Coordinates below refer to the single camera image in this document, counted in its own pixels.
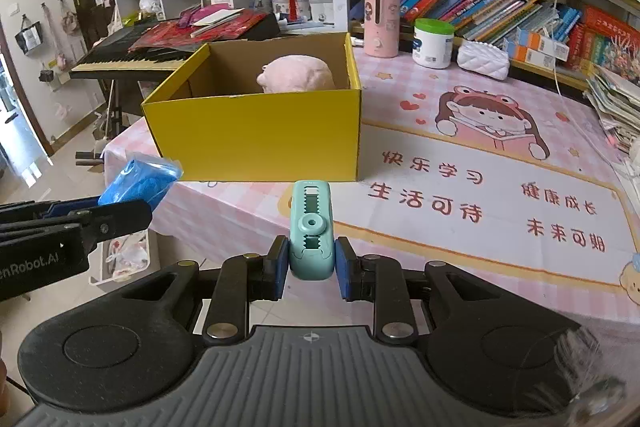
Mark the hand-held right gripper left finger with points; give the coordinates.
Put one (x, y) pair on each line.
(282, 269)

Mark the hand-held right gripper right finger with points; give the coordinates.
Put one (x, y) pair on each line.
(341, 268)

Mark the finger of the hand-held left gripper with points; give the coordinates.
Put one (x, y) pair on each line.
(120, 217)
(30, 212)

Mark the blue plastic bag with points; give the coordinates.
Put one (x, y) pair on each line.
(137, 179)

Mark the teal plastic clip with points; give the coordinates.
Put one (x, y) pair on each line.
(312, 227)

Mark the yellow cardboard box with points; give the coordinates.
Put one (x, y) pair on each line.
(260, 137)

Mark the pink plush toy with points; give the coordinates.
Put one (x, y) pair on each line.
(300, 74)

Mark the white plastic basket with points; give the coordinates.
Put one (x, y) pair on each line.
(127, 259)

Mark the keyboard stand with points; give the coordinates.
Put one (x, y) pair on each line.
(112, 117)

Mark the pink printed tablecloth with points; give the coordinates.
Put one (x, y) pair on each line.
(450, 207)

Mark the black electronic keyboard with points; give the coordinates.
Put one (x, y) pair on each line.
(115, 57)

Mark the hanging black tote bag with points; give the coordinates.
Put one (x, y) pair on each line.
(28, 37)

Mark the white jar green lid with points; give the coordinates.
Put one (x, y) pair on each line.
(432, 47)

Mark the pink cylindrical humidifier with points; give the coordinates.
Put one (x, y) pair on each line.
(382, 24)

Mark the white quilted pouch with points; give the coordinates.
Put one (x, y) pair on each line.
(482, 59)

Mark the orange and blue small boxes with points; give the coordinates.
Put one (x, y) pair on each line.
(537, 49)

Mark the stack of magazines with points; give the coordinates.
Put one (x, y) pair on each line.
(617, 107)

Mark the red boxed book set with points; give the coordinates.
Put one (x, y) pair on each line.
(605, 39)

